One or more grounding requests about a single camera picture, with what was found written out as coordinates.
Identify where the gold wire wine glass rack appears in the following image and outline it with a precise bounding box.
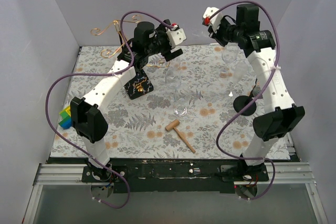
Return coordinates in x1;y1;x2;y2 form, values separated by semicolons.
76;10;165;67

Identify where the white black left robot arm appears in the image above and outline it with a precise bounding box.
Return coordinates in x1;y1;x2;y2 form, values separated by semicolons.
70;19;186;182

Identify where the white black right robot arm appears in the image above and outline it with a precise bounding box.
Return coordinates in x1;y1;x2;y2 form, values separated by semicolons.
203;2;305;182

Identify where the black marbled rack base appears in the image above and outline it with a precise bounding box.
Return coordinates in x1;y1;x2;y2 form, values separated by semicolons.
124;69;154;100

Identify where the floral patterned table mat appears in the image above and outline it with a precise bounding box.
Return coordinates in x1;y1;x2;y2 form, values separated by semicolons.
49;42;291;161

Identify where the wooden toy mallet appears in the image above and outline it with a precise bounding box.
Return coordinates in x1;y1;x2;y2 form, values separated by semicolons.
165;119;196;154

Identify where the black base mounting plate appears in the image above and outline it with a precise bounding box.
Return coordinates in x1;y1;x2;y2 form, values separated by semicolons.
81;158;270;194

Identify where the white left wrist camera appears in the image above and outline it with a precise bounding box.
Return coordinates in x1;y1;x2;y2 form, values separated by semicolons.
166;28;187;49

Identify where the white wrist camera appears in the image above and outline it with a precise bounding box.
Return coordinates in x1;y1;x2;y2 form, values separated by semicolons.
166;28;187;49
202;7;223;33

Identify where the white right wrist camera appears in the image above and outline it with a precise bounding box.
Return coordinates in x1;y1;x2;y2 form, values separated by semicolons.
202;7;223;33

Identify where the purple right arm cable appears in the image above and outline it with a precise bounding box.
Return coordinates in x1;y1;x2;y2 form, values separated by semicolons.
208;1;281;200

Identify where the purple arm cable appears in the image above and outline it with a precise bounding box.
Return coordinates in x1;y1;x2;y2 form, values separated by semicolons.
45;10;176;209
208;1;281;200

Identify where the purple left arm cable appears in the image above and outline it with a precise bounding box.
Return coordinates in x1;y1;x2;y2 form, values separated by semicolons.
45;10;176;209

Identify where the aluminium frame rail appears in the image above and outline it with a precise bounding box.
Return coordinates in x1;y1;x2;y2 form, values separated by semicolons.
233;162;318;186

